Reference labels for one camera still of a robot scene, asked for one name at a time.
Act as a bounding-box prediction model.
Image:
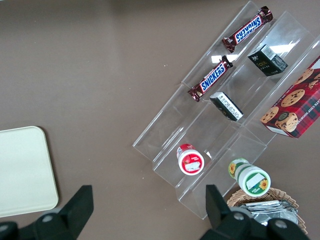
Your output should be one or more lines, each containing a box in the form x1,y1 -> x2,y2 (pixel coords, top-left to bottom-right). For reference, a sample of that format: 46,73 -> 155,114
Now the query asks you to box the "light wicker basket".
226,187 -> 300,230

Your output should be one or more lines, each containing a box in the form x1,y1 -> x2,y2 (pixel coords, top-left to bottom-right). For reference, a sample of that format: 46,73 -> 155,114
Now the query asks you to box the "silver foil pack stack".
236,199 -> 300,227

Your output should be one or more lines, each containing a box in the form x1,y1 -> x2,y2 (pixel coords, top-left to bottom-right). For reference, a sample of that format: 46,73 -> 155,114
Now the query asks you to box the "cream plastic tray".
0,125 -> 59,218

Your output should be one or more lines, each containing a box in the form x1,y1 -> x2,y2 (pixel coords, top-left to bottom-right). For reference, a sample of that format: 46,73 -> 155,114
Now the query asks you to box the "green sunflower small jar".
227,157 -> 272,197

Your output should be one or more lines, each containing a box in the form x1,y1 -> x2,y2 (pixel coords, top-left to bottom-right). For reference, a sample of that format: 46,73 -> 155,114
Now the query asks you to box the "clear acrylic stepped shelf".
132,0 -> 320,221

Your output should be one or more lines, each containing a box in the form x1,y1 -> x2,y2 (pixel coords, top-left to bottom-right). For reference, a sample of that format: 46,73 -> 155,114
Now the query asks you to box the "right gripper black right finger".
199,184 -> 311,240

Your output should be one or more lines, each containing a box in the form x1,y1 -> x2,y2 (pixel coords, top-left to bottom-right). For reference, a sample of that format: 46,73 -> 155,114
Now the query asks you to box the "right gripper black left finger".
0,184 -> 94,240

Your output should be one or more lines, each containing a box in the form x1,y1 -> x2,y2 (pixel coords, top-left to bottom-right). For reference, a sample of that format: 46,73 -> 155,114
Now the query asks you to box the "small dark green box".
247,44 -> 289,77
209,91 -> 245,123

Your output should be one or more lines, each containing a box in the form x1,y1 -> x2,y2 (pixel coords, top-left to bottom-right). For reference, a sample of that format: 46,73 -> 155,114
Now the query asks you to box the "red lidded small jar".
176,143 -> 205,176

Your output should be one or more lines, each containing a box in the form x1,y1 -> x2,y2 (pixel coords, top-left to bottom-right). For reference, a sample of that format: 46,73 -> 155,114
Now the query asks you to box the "red tartan cookie box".
259,54 -> 320,139

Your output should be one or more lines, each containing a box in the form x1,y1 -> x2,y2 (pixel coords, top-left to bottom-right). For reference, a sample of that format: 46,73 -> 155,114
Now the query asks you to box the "Snickers chocolate bar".
187,55 -> 234,103
221,6 -> 274,53

